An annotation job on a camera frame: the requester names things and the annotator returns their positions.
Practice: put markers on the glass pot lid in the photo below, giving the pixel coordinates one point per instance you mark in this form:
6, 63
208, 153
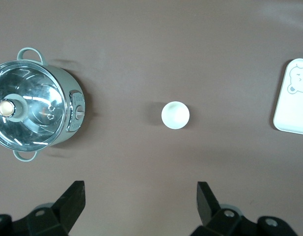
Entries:
38, 98

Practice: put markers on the pale green electric pot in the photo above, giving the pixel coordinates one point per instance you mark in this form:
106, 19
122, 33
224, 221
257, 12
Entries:
71, 83

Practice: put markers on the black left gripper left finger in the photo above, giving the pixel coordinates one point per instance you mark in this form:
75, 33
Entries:
72, 201

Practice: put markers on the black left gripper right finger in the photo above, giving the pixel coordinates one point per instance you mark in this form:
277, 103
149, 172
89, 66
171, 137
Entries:
206, 206

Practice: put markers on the white bear print tray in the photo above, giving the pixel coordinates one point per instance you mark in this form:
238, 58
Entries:
288, 108

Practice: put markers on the white IKEA cup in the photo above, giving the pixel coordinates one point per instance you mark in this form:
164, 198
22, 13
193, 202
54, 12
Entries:
175, 115

